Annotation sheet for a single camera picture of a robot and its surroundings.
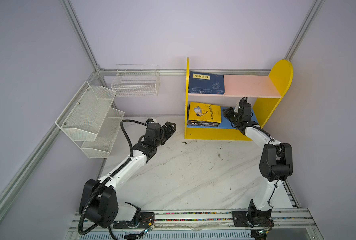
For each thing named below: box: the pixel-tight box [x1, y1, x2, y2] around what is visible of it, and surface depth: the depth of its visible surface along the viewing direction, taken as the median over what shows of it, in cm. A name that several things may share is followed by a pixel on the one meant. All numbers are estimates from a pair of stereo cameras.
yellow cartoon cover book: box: [188, 102, 222, 123], surface depth 97 cm
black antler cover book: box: [186, 120, 220, 127], surface depth 95 cm
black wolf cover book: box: [187, 123, 220, 127], surface depth 97 cm
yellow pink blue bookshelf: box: [184, 57, 294, 141], surface depth 80 cm
